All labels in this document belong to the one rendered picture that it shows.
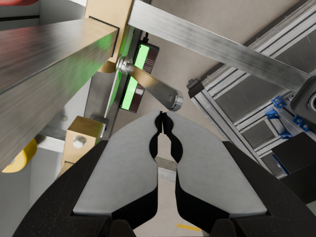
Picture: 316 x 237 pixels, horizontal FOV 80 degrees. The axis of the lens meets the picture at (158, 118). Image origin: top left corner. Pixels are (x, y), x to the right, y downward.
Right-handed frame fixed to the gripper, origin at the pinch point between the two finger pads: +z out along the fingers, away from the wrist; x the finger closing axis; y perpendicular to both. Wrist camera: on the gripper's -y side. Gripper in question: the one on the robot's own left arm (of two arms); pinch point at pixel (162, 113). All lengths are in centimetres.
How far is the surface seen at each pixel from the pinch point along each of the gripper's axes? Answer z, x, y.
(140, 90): 31.5, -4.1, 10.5
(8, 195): 28, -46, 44
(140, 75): 7.7, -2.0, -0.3
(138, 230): 105, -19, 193
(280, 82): 15.4, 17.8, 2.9
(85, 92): 39.8, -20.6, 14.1
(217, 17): 101, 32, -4
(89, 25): 9.5, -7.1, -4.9
